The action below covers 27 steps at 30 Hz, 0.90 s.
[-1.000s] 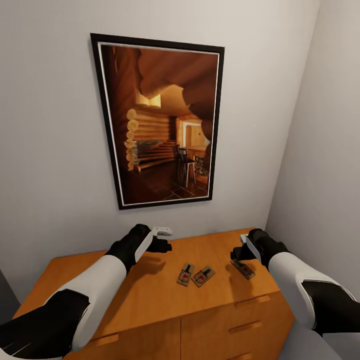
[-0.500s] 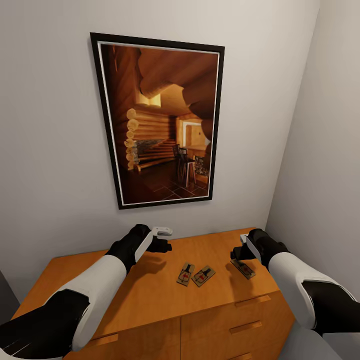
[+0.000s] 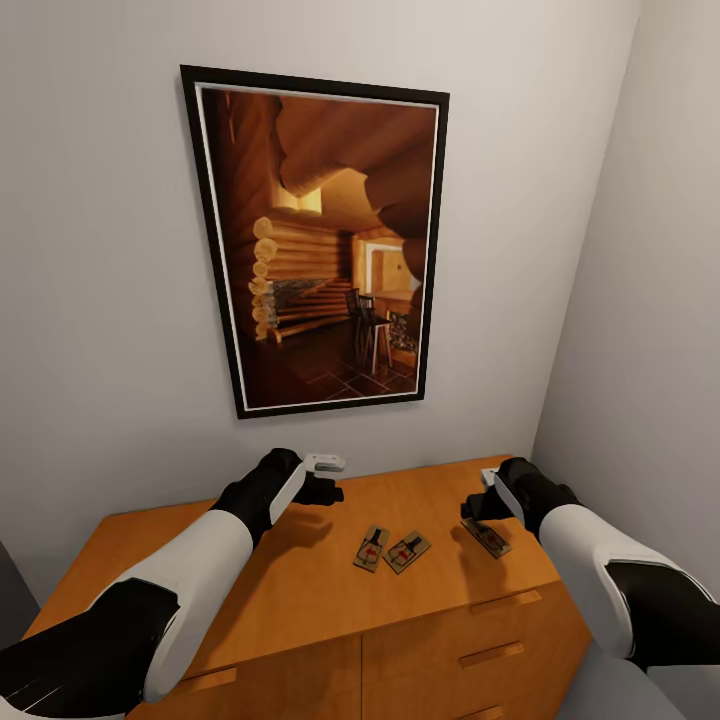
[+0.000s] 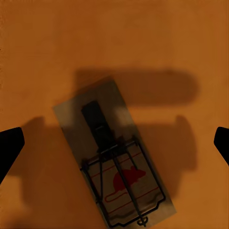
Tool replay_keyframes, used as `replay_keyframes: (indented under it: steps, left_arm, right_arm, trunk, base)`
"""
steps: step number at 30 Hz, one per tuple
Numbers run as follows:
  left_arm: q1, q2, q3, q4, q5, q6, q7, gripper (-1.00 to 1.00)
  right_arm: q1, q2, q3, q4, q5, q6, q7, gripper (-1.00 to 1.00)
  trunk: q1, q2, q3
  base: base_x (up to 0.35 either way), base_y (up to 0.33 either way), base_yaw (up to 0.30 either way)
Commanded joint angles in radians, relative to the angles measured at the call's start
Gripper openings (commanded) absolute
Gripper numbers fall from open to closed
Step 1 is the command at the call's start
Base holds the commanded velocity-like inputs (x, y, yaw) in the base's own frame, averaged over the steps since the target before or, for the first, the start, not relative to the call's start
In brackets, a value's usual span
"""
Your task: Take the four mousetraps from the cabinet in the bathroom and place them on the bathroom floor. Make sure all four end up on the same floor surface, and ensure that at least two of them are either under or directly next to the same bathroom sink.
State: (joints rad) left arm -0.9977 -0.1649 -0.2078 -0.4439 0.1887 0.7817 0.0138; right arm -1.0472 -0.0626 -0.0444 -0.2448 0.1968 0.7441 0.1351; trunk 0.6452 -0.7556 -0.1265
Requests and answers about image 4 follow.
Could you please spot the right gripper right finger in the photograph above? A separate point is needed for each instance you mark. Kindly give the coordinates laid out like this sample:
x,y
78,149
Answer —
x,y
221,141

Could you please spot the mousetrap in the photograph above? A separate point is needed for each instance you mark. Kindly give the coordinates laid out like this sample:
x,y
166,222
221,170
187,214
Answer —
x,y
113,159

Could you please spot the cabinet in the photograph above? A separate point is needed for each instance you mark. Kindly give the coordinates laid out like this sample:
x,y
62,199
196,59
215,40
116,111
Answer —
x,y
170,62

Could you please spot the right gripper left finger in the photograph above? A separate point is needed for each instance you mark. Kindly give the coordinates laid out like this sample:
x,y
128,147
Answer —
x,y
11,143

